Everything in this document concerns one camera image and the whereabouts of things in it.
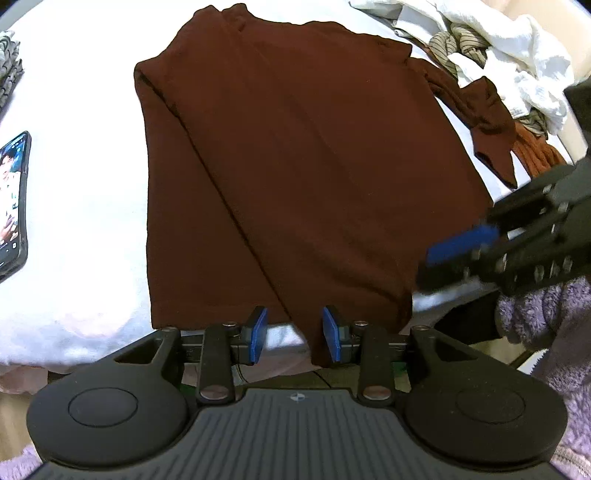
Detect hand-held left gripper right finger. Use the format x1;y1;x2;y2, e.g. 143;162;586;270
322;305;467;404

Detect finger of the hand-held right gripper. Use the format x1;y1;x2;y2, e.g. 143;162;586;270
426;178;572;268
414;203;591;297

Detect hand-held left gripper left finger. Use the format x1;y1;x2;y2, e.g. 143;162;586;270
113;306;269;404

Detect maroon sweater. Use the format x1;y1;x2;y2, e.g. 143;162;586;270
134;4;517;368

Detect grey striped folded clothes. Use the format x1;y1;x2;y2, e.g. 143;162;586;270
0;31;24;112

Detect rust orange garment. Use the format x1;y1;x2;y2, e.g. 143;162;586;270
510;122;570;181

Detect white crumpled garment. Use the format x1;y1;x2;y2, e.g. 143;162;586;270
350;0;576;131

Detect olive striped garment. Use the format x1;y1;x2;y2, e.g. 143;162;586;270
428;23;549;138

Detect black smartphone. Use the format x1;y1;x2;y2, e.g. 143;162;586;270
0;131;32;283

